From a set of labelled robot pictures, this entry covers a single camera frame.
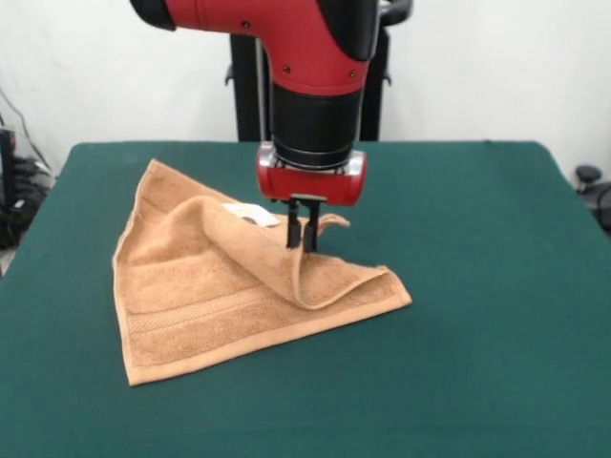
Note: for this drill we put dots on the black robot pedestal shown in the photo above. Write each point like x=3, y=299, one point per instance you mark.
x=382, y=71

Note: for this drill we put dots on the gray stand base black knob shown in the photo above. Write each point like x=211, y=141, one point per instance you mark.
x=588, y=173

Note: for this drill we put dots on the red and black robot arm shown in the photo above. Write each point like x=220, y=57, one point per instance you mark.
x=315, y=71

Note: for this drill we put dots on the dark green table cloth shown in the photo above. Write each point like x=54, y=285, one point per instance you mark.
x=477, y=358

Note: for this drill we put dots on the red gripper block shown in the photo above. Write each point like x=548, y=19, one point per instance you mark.
x=310, y=183

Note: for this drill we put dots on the black box with red light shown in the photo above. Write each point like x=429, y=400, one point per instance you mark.
x=7, y=167

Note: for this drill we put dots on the tan terry towel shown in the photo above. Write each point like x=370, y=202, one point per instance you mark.
x=191, y=296

